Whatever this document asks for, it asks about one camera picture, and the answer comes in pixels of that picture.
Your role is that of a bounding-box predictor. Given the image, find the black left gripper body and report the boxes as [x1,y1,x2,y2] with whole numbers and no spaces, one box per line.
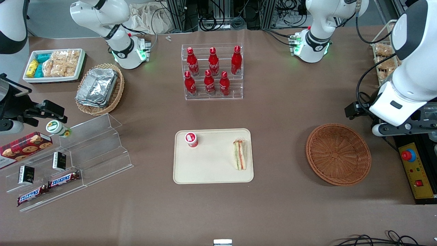
[355,92,380,119]

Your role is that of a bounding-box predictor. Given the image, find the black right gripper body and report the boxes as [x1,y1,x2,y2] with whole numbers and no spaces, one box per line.
[0,73,42,121]

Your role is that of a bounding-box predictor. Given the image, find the plastic-wrapped triangle sandwich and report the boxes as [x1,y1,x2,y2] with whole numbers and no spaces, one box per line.
[233,138,247,170]

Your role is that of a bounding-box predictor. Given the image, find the round brown wicker basket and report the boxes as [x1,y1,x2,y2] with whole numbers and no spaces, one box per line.
[306,123,371,186]

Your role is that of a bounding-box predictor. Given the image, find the white rectangular snack tray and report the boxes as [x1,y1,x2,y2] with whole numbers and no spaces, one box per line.
[23,49,86,84]

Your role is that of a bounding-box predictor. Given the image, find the oval light wicker basket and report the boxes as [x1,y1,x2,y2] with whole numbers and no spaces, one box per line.
[75,64,125,116]

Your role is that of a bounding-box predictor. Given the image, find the beige plastic tray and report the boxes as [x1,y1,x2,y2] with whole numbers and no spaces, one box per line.
[173,128,254,185]

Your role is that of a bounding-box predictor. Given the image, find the green-lidded white cup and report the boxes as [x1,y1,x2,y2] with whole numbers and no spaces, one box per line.
[46,120,72,138]

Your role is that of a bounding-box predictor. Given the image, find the red plaid cookie box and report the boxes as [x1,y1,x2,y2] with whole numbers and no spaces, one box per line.
[0,132,53,170]

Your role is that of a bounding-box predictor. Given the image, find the yellow snack pack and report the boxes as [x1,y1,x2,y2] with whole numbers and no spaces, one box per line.
[26,60,39,78]

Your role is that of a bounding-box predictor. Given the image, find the rice cracker pack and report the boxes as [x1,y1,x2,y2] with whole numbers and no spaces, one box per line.
[42,60,55,78]
[51,50,69,63]
[67,50,81,66]
[53,62,77,78]

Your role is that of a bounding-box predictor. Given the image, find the clear acrylic step shelf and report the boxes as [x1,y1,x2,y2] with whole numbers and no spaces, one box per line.
[0,145,86,213]
[60,113,134,187]

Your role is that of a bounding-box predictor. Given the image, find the small black box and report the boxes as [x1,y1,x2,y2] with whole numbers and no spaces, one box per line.
[18,165,35,185]
[52,152,67,171]

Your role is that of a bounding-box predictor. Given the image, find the bagged cracker pack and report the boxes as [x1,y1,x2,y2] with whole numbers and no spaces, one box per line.
[374,44,393,58]
[376,56,398,70]

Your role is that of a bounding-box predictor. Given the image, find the stack of foil trays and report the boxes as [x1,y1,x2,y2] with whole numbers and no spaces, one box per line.
[76,68,118,108]

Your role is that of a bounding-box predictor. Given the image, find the Snickers chocolate bar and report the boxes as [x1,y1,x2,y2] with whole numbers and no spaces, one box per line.
[17,185,48,207]
[48,171,81,189]

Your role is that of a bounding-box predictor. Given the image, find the yellow black emergency-stop box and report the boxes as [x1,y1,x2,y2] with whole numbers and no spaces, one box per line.
[392,132,437,205]

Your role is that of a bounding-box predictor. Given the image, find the clear acrylic bottle rack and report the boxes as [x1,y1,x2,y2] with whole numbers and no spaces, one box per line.
[181,43,244,101]

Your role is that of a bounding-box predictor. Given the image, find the red cola bottle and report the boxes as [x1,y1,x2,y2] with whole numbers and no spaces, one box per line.
[187,47,199,76]
[184,71,197,96]
[231,46,242,76]
[219,71,230,96]
[208,47,220,76]
[204,70,216,96]

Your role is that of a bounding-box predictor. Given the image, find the beige cloth bag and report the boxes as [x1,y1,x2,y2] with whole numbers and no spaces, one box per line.
[128,2,175,35]

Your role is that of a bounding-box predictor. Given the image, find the red yogurt cup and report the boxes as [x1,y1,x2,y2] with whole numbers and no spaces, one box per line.
[185,132,199,148]

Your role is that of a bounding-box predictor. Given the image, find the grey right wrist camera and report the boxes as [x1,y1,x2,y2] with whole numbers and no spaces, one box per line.
[0,120,24,135]

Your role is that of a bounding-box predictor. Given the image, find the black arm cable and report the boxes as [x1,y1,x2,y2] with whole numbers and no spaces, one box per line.
[354,5,399,111]

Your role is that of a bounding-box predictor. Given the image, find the white wire basket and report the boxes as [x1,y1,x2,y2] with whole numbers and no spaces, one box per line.
[370,20,403,90]

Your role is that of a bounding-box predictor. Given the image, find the black base cables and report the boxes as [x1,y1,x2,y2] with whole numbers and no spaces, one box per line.
[262,29,298,47]

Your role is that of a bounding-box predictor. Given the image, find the coiled black cable bundle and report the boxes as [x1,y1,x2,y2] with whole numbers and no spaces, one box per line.
[198,14,246,30]

